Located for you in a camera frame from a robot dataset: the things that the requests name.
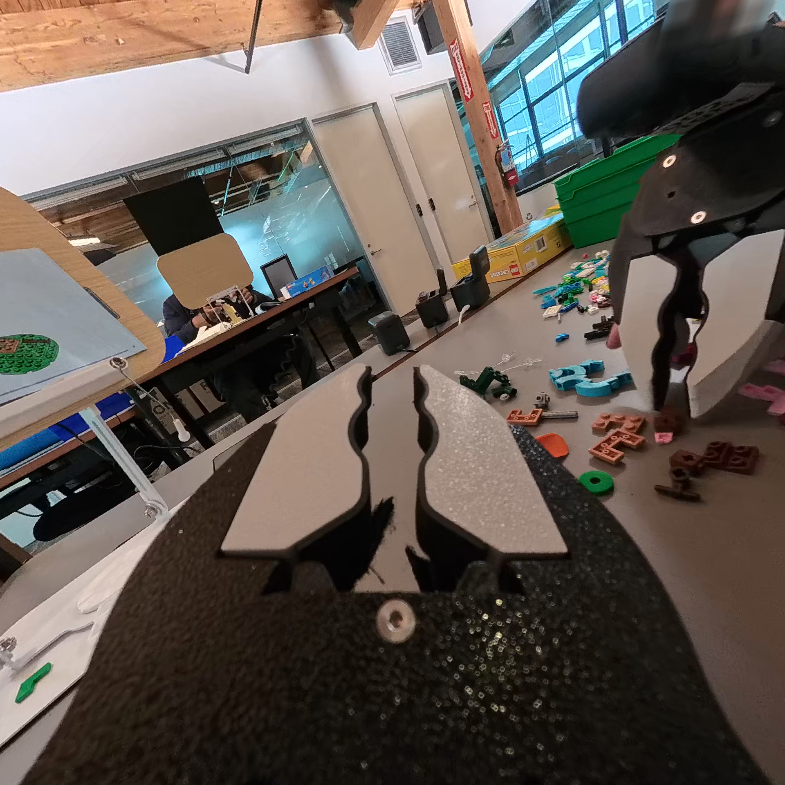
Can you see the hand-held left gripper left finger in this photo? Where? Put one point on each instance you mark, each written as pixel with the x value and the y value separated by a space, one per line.
pixel 300 484

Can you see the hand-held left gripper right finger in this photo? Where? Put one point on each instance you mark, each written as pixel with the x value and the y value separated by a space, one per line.
pixel 484 484

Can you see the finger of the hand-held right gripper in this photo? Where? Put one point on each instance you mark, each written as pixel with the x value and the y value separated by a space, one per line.
pixel 641 306
pixel 742 306

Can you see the pile of mixed lego pieces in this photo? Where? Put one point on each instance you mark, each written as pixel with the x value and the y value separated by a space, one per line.
pixel 576 288

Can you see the orange brick separator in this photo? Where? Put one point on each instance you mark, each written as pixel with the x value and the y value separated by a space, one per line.
pixel 554 446

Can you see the dark brown lego cube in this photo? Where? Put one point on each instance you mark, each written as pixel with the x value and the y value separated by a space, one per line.
pixel 668 423

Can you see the black lego piece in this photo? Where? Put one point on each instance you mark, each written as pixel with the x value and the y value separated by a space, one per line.
pixel 598 334

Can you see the magenta lego piece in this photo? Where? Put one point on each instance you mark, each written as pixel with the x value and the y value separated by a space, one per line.
pixel 687 355

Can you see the orange angled lego plate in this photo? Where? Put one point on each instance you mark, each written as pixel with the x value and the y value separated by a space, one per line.
pixel 526 417

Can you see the pink lego plate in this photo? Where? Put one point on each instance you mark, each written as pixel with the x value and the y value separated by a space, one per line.
pixel 763 398

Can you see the grey lego connector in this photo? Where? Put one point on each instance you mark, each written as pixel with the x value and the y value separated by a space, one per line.
pixel 541 402

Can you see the dark green lego assembly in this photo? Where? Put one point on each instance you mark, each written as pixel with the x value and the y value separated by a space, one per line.
pixel 487 381

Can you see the grey lego axle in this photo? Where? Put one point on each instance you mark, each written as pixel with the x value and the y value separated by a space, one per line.
pixel 561 415

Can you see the transparent lego piece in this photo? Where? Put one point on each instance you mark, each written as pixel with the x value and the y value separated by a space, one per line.
pixel 472 372
pixel 515 363

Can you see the yellow lego box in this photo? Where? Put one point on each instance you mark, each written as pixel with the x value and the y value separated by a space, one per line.
pixel 527 251

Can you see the dark brown lego plate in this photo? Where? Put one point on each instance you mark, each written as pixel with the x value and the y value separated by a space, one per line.
pixel 733 459

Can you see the dark brown lego pin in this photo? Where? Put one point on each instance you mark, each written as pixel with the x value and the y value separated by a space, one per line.
pixel 678 490

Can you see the blue lego box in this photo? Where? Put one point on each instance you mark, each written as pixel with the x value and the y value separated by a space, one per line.
pixel 310 282

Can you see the lego instruction booklet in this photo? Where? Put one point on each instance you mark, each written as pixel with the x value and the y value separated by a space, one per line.
pixel 61 306

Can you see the green angled lego plate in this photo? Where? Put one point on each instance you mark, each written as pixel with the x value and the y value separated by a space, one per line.
pixel 34 682

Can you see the green plastic tray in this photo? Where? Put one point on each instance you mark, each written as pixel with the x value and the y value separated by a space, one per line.
pixel 613 224
pixel 613 187
pixel 613 167

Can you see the dark brown studded brick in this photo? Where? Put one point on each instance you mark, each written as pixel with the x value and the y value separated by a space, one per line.
pixel 685 461

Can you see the tall black charging case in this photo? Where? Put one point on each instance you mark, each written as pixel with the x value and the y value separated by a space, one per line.
pixel 469 294

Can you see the dark grey power adapter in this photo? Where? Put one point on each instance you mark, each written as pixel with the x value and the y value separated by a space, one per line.
pixel 389 334

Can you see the wooden pillar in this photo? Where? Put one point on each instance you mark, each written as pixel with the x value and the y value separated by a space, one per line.
pixel 498 205

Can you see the red fire extinguisher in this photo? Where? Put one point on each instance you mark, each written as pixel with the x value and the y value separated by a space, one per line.
pixel 508 168

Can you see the long brown table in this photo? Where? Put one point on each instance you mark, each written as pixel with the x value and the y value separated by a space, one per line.
pixel 319 283

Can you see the small black monitor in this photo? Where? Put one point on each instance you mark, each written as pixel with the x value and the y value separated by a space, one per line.
pixel 277 277

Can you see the red arrow sign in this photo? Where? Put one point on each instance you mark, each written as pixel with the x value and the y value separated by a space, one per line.
pixel 462 70
pixel 489 121

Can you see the black office chair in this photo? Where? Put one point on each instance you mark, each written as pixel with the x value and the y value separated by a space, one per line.
pixel 67 521

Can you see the white door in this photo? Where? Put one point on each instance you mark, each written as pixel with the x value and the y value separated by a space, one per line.
pixel 441 165
pixel 380 196

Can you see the black panel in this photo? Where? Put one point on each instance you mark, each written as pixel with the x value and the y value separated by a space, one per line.
pixel 172 214

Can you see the black metal rod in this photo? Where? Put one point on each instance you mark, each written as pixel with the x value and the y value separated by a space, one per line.
pixel 252 37

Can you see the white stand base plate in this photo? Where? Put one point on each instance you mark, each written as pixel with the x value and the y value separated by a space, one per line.
pixel 61 613

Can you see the black wall speaker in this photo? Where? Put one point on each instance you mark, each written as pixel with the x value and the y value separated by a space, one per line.
pixel 438 27

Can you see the wall air vent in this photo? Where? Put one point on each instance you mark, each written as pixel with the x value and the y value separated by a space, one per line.
pixel 400 44

